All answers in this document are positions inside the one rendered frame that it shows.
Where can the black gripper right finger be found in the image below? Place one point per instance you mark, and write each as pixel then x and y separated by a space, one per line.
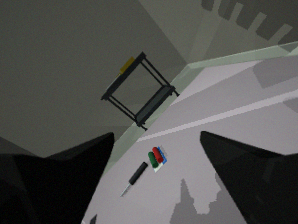
pixel 263 184

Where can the black-handled screwdriver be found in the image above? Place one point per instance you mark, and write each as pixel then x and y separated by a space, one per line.
pixel 136 175

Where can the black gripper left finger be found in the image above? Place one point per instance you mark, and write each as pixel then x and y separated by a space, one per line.
pixel 57 189

